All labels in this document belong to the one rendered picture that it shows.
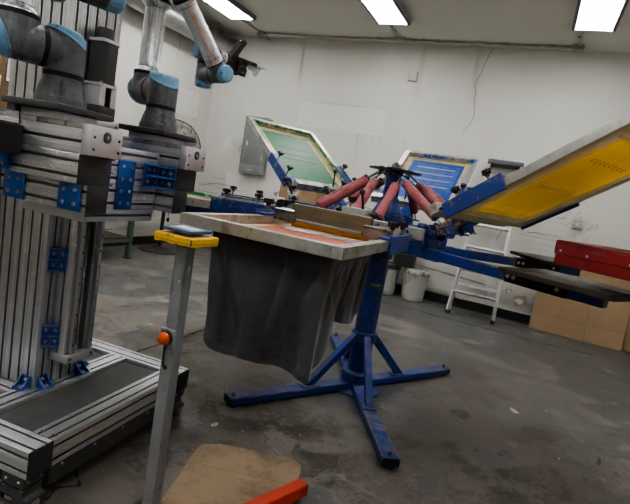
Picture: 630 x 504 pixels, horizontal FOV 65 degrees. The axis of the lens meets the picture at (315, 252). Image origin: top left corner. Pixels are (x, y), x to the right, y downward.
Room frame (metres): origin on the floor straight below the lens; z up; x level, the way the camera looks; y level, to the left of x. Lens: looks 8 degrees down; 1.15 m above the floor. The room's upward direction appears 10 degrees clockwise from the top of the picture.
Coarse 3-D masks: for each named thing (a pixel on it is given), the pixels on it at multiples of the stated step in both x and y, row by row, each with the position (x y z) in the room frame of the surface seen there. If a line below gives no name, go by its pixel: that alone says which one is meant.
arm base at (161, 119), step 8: (152, 104) 2.00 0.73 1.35; (144, 112) 2.01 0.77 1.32; (152, 112) 1.99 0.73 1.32; (160, 112) 2.00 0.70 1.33; (168, 112) 2.02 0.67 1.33; (144, 120) 1.99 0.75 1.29; (152, 120) 1.98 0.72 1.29; (160, 120) 2.00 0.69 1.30; (168, 120) 2.01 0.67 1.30; (160, 128) 1.98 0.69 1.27; (168, 128) 2.00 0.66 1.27; (176, 128) 2.05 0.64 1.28
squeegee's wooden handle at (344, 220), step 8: (296, 208) 2.11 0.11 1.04; (304, 208) 2.10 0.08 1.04; (312, 208) 2.08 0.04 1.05; (320, 208) 2.07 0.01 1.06; (296, 216) 2.11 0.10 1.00; (304, 216) 2.09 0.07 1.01; (312, 216) 2.08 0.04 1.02; (320, 216) 2.07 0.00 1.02; (328, 216) 2.05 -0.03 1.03; (336, 216) 2.04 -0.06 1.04; (344, 216) 2.02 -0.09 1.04; (352, 216) 2.01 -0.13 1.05; (360, 216) 2.00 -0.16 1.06; (328, 224) 2.05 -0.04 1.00; (336, 224) 2.04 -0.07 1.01; (344, 224) 2.02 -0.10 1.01; (352, 224) 2.01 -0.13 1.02; (360, 224) 2.00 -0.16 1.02; (368, 224) 1.98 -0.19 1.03
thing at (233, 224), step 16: (192, 224) 1.60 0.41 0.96; (208, 224) 1.58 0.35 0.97; (224, 224) 1.55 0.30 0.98; (240, 224) 1.54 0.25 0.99; (256, 240) 1.50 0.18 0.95; (272, 240) 1.48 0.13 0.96; (288, 240) 1.46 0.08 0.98; (304, 240) 1.44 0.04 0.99; (384, 240) 1.85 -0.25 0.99; (336, 256) 1.40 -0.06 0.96; (352, 256) 1.48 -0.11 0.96
